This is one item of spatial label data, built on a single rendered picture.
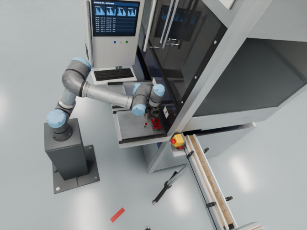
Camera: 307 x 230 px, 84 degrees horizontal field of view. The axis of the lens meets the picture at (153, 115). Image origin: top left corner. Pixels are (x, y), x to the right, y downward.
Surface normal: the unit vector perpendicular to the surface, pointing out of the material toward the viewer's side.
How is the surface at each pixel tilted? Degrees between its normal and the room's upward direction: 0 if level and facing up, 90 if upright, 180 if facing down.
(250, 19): 90
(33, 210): 0
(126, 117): 0
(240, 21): 90
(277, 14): 90
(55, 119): 7
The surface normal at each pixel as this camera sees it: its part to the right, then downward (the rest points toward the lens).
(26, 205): 0.22, -0.58
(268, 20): 0.28, 0.81
